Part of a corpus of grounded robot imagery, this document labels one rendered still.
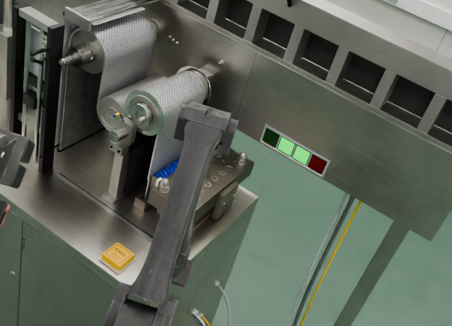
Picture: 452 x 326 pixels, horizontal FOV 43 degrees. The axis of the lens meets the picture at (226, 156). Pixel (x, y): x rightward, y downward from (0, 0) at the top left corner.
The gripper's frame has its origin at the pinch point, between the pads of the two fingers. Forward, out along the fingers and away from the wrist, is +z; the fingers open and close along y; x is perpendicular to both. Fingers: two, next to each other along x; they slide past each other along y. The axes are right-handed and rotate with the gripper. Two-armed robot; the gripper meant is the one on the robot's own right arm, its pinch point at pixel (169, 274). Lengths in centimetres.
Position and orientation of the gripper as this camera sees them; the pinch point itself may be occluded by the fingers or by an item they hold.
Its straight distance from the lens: 158.0
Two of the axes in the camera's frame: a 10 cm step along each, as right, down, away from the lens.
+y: -9.5, -3.0, 0.0
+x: -2.7, 8.7, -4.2
